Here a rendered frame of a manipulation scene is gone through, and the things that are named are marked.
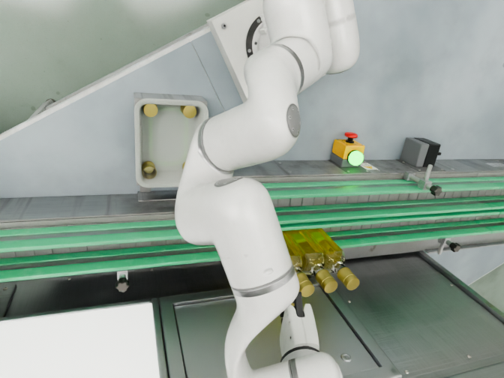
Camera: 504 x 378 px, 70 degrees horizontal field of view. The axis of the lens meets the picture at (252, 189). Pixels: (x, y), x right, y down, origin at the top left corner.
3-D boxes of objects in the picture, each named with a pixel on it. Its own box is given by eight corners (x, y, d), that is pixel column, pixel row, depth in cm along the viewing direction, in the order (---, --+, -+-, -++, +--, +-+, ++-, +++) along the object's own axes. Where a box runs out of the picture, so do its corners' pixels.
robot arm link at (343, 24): (290, 77, 78) (329, 82, 64) (274, 12, 72) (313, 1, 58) (328, 62, 80) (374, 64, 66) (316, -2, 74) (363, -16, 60)
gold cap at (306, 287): (291, 286, 83) (299, 298, 79) (293, 273, 81) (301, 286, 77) (304, 283, 84) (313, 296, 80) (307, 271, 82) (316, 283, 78)
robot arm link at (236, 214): (334, 232, 51) (259, 235, 62) (289, 87, 48) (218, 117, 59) (264, 292, 40) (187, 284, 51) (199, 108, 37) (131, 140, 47)
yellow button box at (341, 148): (328, 159, 116) (340, 167, 110) (333, 136, 113) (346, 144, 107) (347, 159, 118) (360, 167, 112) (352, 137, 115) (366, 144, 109)
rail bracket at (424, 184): (400, 178, 112) (431, 196, 101) (406, 155, 109) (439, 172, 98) (409, 178, 113) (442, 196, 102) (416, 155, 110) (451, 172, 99)
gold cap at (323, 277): (313, 281, 84) (322, 294, 80) (316, 269, 83) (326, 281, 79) (326, 280, 86) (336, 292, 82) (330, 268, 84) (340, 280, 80)
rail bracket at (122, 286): (115, 272, 94) (114, 307, 83) (113, 250, 92) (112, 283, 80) (130, 271, 96) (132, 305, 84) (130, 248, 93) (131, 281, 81)
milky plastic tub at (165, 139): (134, 175, 98) (136, 188, 90) (133, 91, 89) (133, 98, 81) (198, 174, 103) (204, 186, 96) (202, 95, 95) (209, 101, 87)
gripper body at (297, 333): (319, 391, 62) (306, 340, 72) (331, 347, 58) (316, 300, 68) (276, 390, 61) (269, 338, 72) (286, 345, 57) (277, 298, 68)
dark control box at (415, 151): (398, 159, 125) (415, 167, 118) (404, 136, 122) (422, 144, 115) (417, 158, 128) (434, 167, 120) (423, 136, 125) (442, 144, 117)
